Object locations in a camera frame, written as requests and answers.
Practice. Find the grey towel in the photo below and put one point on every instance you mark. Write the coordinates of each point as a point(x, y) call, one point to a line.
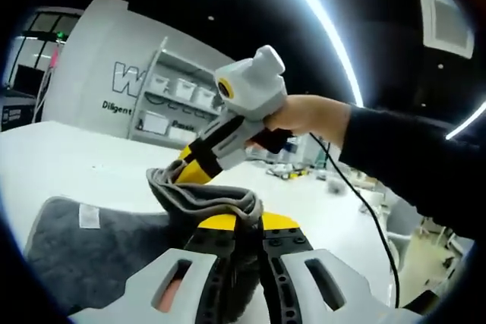
point(114, 240)

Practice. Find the person's left hand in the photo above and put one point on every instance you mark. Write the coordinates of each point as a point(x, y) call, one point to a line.
point(169, 293)

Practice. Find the person's right hand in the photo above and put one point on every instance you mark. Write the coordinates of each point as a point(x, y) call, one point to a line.
point(315, 115)

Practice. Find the row of white storage boxes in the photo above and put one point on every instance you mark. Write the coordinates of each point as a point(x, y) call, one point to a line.
point(182, 89)

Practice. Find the small yellow black parts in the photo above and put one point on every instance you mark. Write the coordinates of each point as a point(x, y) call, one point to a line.
point(288, 172)

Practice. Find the grey metal shelf unit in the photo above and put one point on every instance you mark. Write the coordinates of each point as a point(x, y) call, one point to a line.
point(152, 111)

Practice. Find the long ceiling light strip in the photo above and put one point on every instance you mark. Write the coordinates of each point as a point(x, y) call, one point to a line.
point(326, 24)
point(467, 121)

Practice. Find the pink hanging item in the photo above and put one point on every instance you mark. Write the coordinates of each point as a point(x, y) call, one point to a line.
point(55, 60)

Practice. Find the green exit light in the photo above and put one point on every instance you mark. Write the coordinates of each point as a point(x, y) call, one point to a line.
point(59, 35)

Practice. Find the black monitor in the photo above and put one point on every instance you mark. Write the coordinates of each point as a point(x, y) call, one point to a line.
point(29, 77)

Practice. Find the ceiling air conditioner vent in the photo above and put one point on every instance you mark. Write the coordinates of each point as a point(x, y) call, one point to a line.
point(446, 20)

